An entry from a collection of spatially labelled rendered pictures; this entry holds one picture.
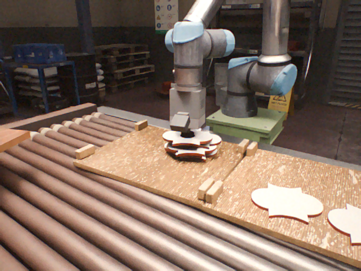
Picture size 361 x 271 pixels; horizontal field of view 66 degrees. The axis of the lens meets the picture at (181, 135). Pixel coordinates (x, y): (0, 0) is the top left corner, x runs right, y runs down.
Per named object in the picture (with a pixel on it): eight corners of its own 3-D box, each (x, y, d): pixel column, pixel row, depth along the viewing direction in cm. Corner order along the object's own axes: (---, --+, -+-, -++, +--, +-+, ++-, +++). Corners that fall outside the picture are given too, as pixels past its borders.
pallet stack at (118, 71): (124, 79, 703) (122, 43, 670) (156, 83, 654) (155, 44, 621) (83, 88, 599) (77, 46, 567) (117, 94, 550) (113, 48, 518)
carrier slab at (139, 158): (146, 128, 107) (145, 125, 106) (249, 150, 88) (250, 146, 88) (73, 165, 79) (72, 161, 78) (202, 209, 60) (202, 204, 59)
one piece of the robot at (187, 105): (158, 78, 68) (160, 140, 74) (193, 81, 65) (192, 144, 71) (177, 71, 78) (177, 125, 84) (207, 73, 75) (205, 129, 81)
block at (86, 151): (91, 151, 84) (89, 143, 83) (95, 152, 83) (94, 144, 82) (75, 159, 79) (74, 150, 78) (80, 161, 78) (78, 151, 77)
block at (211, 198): (216, 189, 65) (217, 179, 64) (223, 191, 64) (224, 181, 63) (204, 202, 60) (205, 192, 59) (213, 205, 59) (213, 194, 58)
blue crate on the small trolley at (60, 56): (37, 59, 374) (34, 43, 367) (67, 60, 361) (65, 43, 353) (14, 62, 341) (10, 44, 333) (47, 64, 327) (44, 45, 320)
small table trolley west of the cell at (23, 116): (51, 114, 425) (40, 53, 391) (86, 123, 387) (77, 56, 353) (10, 126, 376) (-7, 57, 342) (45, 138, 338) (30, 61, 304)
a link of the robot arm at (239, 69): (238, 85, 122) (240, 53, 117) (265, 90, 113) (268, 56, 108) (220, 89, 115) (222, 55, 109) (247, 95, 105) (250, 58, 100)
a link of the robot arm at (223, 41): (209, 28, 84) (182, 28, 77) (238, 28, 76) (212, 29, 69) (208, 55, 87) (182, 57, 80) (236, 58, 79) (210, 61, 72)
